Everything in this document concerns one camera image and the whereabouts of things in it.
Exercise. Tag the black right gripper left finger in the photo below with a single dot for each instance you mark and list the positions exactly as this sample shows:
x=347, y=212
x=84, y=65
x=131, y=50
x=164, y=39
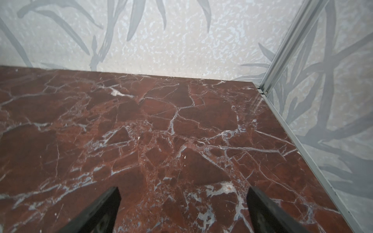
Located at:
x=98, y=217

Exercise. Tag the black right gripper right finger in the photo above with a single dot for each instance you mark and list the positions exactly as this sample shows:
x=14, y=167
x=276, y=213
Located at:
x=267, y=217

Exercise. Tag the aluminium frame corner post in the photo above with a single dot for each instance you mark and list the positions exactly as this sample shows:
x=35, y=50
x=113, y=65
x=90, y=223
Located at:
x=289, y=44

